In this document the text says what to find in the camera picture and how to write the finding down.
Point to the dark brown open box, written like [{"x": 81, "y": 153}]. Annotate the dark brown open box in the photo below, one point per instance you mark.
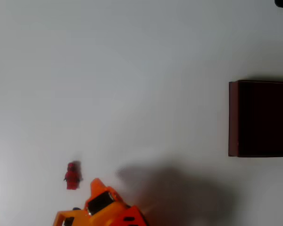
[{"x": 264, "y": 117}]

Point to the small red toy figure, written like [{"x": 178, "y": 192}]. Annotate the small red toy figure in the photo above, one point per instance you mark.
[{"x": 72, "y": 176}]

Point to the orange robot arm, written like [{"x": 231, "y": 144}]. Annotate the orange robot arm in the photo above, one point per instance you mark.
[{"x": 132, "y": 219}]

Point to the orange gripper black servo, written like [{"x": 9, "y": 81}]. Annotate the orange gripper black servo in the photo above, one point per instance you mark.
[{"x": 99, "y": 202}]

